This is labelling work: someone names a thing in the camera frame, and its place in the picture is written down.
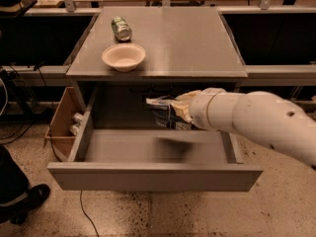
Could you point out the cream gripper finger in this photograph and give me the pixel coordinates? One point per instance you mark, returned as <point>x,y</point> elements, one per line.
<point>182,111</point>
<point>186,97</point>

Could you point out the blue chip bag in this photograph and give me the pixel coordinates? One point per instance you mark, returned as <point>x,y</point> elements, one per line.
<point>164,114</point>

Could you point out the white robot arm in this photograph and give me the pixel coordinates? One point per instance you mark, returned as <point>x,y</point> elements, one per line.
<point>261,117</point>

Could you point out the grey open top drawer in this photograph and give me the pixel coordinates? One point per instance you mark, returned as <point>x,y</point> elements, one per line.
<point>120,148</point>

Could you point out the grey cabinet table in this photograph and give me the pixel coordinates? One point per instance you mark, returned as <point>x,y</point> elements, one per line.
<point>181,43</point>

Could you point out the white paper bowl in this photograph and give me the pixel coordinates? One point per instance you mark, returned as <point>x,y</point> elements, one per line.
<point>124,57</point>

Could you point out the green soda can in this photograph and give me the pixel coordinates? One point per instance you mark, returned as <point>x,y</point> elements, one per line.
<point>121,29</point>

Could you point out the white can in box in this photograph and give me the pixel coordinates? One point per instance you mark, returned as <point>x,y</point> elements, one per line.
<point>74,128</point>
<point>77,117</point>

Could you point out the brown cardboard box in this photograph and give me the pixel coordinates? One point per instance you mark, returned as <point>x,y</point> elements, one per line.
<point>59,133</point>

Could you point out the black equipment stand left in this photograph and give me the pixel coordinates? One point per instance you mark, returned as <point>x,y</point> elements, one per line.
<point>8,78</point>

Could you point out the black shoe and leg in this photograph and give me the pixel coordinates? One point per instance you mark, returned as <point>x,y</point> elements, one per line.
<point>17,196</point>

